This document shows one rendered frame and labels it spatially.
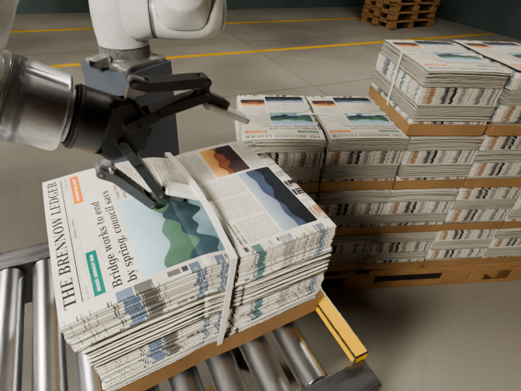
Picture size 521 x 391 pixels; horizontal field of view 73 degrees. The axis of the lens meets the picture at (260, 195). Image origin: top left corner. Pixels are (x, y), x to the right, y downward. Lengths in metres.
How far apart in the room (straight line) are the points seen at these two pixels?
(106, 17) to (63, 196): 0.70
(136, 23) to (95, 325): 0.91
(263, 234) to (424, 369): 1.30
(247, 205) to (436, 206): 1.14
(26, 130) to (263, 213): 0.31
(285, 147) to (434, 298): 1.13
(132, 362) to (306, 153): 0.88
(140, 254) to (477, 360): 1.58
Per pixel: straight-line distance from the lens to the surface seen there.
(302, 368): 0.66
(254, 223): 0.52
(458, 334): 1.89
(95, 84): 1.30
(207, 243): 0.48
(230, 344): 0.63
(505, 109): 1.48
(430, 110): 1.32
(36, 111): 0.42
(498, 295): 2.16
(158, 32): 1.19
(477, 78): 1.36
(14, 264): 0.89
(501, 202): 1.78
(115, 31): 1.20
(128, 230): 0.52
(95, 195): 0.59
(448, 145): 1.44
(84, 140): 0.44
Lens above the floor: 1.37
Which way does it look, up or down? 37 degrees down
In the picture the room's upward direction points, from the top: 4 degrees clockwise
